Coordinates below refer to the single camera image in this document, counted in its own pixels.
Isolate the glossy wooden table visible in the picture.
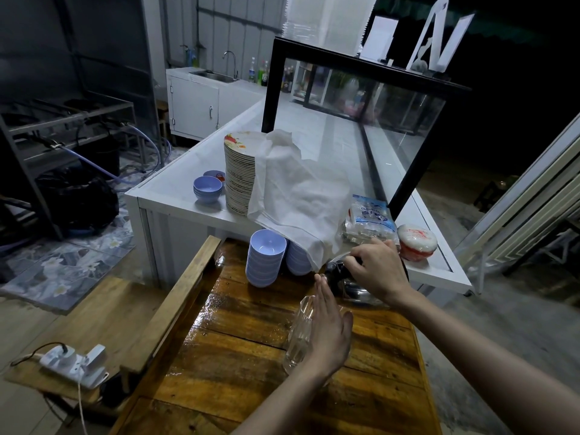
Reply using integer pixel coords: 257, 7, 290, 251
108, 237, 443, 435

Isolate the white card stand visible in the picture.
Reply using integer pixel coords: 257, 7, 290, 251
360, 15, 400, 62

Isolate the white charger plug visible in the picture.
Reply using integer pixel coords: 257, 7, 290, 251
83, 344, 107, 369

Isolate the clear packet with blue label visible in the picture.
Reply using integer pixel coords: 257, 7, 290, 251
342, 194, 400, 248

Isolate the white counter cart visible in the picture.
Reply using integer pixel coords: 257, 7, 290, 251
124, 90, 474, 298

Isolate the metal stove stand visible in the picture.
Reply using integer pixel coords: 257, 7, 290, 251
0, 92, 162, 242

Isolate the white sink cabinet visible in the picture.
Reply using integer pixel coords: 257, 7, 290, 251
166, 66, 268, 143

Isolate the low wooden bench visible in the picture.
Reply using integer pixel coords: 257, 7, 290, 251
4, 275, 169, 405

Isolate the steel faucet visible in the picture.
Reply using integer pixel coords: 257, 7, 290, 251
222, 50, 240, 80

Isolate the row of sauce bottles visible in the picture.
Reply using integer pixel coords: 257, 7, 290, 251
246, 56, 296, 94

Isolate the stack of patterned plates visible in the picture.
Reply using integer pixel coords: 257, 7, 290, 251
224, 130, 269, 218

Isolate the black cable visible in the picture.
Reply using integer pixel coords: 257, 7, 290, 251
10, 341, 69, 368

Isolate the person's left forearm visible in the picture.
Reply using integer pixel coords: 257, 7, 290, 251
231, 359, 337, 435

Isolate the floral floor mat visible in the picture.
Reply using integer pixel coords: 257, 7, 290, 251
0, 208, 137, 316

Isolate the black framed glass case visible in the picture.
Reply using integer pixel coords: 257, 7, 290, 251
261, 36, 472, 221

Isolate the white charger cable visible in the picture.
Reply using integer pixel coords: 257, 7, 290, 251
76, 380, 88, 435

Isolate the person's left hand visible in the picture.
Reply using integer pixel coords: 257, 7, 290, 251
297, 274, 354, 381

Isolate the blue hose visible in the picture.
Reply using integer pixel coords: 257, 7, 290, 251
59, 124, 171, 184

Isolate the person's right hand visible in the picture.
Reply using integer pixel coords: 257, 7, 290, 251
343, 237, 411, 309

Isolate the white cloth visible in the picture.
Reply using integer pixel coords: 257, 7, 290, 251
246, 129, 352, 272

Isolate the red bowl with white lid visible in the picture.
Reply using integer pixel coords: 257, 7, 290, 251
398, 224, 439, 263

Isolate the light wooden rail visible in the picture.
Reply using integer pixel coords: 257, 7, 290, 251
120, 235, 222, 396

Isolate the black bag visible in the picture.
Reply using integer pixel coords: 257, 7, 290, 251
36, 165, 120, 237

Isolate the small blue bowl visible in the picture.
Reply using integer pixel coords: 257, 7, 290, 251
193, 175, 224, 205

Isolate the stack of blue bowls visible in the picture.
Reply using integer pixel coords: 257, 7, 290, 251
285, 239, 314, 277
245, 228, 288, 289

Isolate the person's right forearm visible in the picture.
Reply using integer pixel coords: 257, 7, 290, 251
389, 285, 580, 435

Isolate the white letter sign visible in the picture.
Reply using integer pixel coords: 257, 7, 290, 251
405, 0, 476, 76

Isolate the white power strip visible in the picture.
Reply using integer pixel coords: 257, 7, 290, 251
39, 344, 110, 390

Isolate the steel kettle black handle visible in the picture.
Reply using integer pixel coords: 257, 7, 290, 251
324, 251, 410, 309

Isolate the white folding gate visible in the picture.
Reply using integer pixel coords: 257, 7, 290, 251
453, 112, 580, 296

